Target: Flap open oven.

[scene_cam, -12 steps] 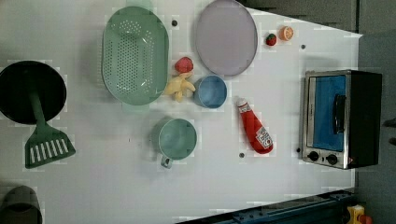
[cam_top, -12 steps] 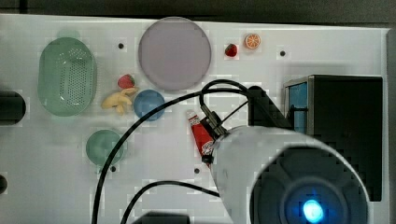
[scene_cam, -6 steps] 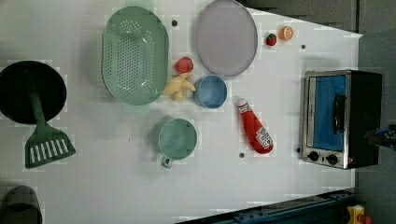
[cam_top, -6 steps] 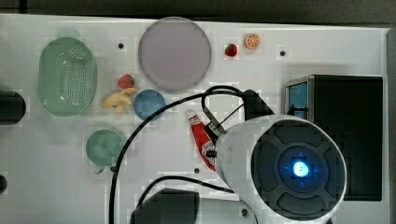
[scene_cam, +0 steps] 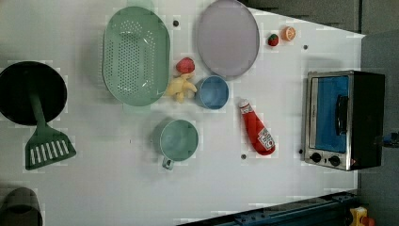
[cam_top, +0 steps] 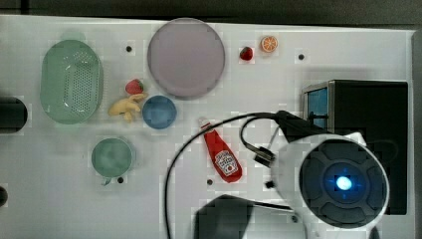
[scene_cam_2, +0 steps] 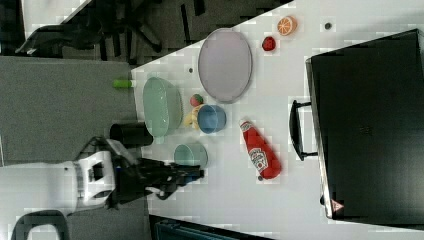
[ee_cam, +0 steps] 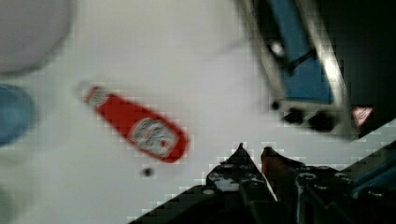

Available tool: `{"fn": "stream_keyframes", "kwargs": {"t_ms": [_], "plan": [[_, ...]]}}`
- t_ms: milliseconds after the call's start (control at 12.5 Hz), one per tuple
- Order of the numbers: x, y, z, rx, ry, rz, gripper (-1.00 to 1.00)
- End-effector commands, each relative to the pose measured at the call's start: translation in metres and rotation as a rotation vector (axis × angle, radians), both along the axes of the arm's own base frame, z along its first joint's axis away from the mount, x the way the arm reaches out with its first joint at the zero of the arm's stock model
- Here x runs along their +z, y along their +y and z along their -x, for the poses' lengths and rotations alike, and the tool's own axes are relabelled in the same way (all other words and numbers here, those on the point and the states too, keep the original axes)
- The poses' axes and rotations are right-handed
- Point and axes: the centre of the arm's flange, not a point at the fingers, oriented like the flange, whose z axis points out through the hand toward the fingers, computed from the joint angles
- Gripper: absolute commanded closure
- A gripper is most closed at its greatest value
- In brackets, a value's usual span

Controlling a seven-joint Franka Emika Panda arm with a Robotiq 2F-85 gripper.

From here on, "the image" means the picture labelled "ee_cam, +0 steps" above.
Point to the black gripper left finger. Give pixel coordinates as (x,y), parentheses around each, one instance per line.
(246,198)

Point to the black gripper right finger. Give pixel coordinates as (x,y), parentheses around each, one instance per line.
(283,175)

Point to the black toaster oven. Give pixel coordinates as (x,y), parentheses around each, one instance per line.
(330,63)

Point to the blue crate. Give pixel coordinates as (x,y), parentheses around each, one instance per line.
(376,170)

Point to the red ketchup bottle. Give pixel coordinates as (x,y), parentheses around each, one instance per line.
(144,128)

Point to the blue cup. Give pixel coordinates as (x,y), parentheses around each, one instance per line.
(17,113)

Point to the lavender oval plate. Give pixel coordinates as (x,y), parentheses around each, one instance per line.
(31,30)

